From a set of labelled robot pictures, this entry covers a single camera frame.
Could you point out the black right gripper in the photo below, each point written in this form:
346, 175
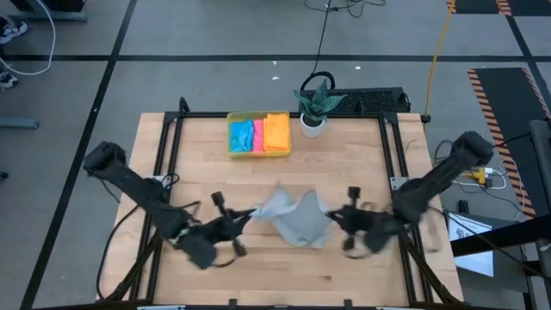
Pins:
370, 224

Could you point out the grey desk foot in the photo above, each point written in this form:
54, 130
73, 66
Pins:
17, 123
47, 17

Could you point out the pink microfiber towel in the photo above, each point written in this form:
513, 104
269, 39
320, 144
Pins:
258, 135

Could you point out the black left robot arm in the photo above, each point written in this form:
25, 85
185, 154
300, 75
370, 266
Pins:
133, 189

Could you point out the black metal beam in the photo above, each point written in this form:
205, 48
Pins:
495, 237

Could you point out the black perforated box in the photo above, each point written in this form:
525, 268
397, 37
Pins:
374, 101

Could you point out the white paper sheet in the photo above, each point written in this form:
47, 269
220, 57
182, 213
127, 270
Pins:
471, 262

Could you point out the yellow plastic bin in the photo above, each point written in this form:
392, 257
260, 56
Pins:
232, 153

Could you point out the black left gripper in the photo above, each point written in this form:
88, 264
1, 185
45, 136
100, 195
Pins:
206, 241

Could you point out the blue microfiber towel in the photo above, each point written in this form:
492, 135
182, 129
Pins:
241, 135

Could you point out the black hazard-striped mat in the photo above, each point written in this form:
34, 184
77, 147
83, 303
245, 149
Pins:
478, 5
508, 112

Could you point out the grey microfiber towel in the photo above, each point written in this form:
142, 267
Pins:
301, 219

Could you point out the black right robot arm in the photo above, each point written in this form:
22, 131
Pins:
439, 176

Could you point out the dark grey pole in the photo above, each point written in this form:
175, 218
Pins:
541, 172

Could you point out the orange microfiber towel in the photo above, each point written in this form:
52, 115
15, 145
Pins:
276, 131

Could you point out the black metal table frame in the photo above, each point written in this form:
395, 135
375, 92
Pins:
198, 115

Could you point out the snake plant in white pot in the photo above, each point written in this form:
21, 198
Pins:
317, 105

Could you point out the small black clip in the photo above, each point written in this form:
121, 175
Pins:
463, 206

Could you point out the yellow plug adapter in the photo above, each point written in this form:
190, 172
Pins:
478, 175

